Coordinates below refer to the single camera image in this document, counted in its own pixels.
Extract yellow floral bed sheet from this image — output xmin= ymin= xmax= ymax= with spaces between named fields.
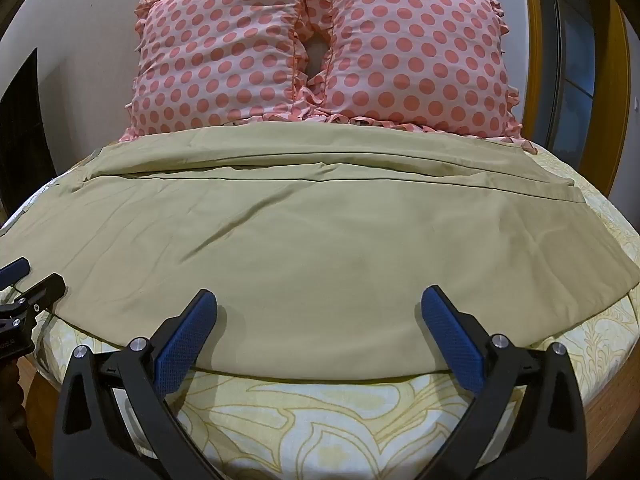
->
xmin=0 ymin=150 xmax=640 ymax=480

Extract dark wooden furniture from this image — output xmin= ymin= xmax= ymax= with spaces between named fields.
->
xmin=0 ymin=47 xmax=57 ymax=213

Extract khaki pants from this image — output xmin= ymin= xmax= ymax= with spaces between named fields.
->
xmin=0 ymin=121 xmax=640 ymax=380

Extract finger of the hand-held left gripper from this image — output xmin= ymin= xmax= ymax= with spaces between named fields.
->
xmin=10 ymin=273 xmax=68 ymax=313
xmin=0 ymin=257 xmax=33 ymax=288

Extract pink polka dot pillow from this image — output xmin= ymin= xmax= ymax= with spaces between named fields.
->
xmin=119 ymin=0 xmax=333 ymax=143
xmin=305 ymin=0 xmax=538 ymax=155

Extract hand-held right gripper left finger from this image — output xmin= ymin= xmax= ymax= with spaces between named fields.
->
xmin=52 ymin=289 xmax=236 ymax=480

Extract wooden bed frame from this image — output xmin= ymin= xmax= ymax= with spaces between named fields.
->
xmin=20 ymin=295 xmax=640 ymax=480

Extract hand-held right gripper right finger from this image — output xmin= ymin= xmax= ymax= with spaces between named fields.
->
xmin=421 ymin=285 xmax=588 ymax=480

